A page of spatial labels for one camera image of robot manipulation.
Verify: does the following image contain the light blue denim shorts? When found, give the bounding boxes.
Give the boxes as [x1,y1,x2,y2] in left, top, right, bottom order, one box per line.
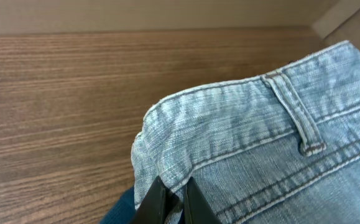
[131,40,360,224]

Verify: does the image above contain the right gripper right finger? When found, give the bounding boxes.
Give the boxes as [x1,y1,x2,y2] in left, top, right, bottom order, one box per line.
[183,177,221,224]

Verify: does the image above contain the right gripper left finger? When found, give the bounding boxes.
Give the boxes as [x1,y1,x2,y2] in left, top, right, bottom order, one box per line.
[130,176,167,224]

